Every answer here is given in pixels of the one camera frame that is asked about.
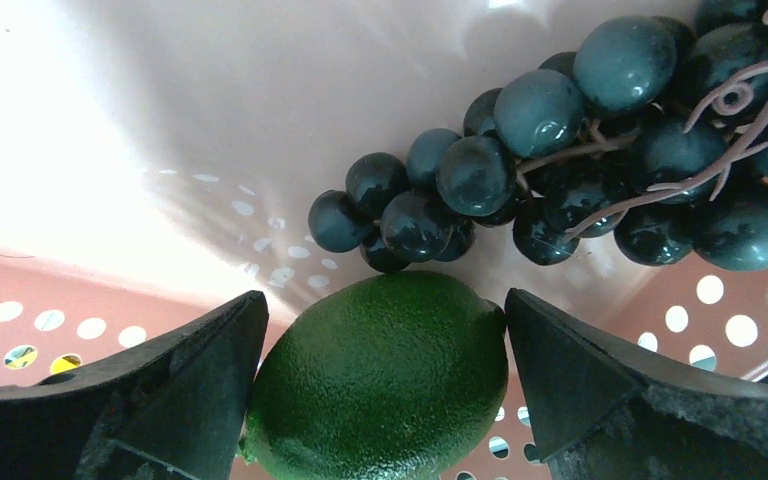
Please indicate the dark toy grape bunch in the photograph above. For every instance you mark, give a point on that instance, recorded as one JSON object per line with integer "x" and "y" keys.
{"x": 652, "y": 131}

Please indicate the pink plastic basket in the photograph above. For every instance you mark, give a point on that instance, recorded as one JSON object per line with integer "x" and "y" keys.
{"x": 181, "y": 144}

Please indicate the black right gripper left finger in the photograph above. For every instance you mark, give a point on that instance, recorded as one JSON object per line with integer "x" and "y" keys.
{"x": 169, "y": 408}

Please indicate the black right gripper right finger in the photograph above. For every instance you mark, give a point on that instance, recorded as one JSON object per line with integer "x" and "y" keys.
{"x": 604, "y": 408}

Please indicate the dark green toy avocado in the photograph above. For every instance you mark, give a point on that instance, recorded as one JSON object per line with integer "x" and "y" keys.
{"x": 399, "y": 376}

